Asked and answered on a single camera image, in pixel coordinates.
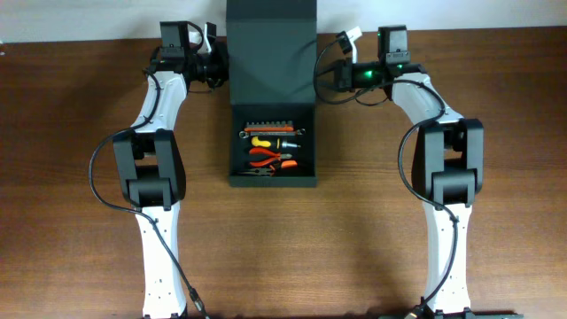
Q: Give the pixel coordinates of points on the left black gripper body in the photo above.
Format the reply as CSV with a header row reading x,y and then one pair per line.
x,y
211,68

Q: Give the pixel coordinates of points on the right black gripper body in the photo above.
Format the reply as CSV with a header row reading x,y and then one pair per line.
x,y
347,76

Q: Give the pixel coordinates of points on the black box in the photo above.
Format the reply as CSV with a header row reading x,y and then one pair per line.
x,y
272,46

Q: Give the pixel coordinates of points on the silver combination wrench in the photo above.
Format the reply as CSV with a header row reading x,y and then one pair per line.
x,y
246,134

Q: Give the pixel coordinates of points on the small red cutting pliers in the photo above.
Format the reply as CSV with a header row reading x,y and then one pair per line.
x,y
270,157

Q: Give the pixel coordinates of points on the yellow black screwdriver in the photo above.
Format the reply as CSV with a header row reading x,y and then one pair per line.
x,y
274,143

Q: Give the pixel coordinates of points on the orange black needle-nose pliers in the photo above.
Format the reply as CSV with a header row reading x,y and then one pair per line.
x,y
271,169

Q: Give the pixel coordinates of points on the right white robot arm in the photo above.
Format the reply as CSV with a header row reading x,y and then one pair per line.
x,y
447,168

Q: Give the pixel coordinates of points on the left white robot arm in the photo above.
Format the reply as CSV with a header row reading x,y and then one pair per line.
x,y
150,167

